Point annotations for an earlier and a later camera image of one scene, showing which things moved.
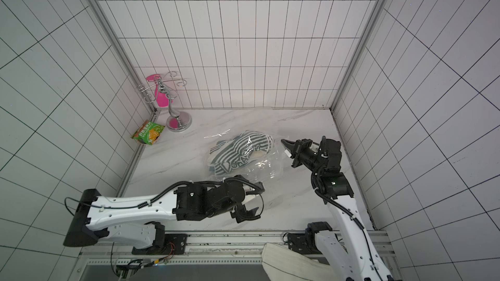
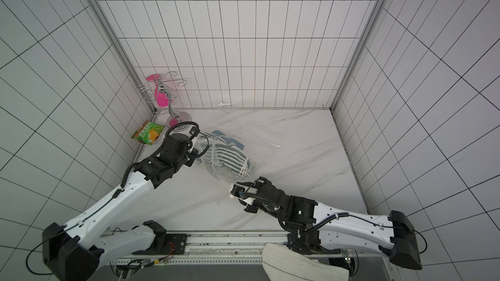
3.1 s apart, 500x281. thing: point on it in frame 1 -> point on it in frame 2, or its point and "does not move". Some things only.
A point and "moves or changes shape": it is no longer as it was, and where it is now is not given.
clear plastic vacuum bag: x=258 y=156 moves or changes shape
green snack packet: x=148 y=133 does not move
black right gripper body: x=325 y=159 -> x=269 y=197
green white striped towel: x=228 y=155 moves or changes shape
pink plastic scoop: x=162 y=97 does not move
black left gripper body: x=237 y=211 -> x=185 y=159
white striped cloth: x=282 y=264 does not move
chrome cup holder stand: x=178 y=121 does not move
